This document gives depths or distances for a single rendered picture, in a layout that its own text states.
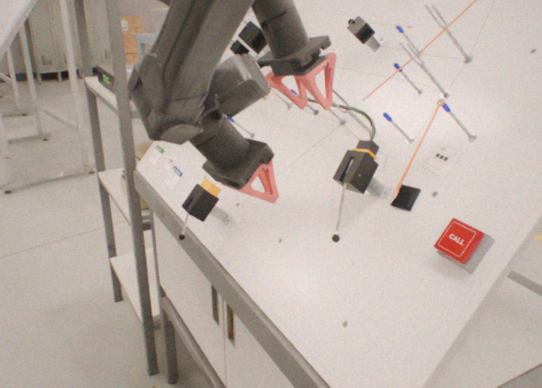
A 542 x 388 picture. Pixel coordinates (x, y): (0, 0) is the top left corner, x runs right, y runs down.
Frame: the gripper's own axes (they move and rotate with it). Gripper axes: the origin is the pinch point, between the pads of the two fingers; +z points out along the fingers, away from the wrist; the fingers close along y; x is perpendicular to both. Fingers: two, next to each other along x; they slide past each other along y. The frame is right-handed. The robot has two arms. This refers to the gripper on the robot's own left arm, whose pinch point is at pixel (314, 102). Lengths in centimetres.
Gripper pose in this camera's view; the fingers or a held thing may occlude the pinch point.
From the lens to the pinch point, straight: 79.3
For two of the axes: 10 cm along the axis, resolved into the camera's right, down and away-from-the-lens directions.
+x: -6.7, 6.0, -4.3
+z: 4.0, 7.9, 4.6
